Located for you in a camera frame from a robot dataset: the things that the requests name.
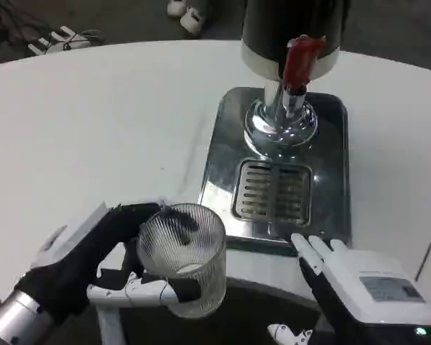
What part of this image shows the red tap lever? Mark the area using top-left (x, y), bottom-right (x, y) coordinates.
top-left (282, 34), bottom-right (326, 91)

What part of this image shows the black drink dispenser, chrome stand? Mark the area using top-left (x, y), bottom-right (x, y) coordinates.
top-left (241, 0), bottom-right (346, 149)

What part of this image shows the white power strip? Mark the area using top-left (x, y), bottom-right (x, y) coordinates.
top-left (27, 25), bottom-right (77, 55)

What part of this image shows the steel drip tray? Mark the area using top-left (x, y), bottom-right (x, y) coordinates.
top-left (197, 86), bottom-right (351, 249)

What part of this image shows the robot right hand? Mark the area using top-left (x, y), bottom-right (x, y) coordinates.
top-left (267, 232), bottom-right (431, 345)

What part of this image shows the clear ribbed glass cup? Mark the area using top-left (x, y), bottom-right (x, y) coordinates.
top-left (136, 203), bottom-right (228, 319)

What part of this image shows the slotted steel tray grid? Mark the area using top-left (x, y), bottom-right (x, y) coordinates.
top-left (231, 159), bottom-right (312, 227)

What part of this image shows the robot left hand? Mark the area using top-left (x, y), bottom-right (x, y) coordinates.
top-left (14, 195), bottom-right (206, 325)

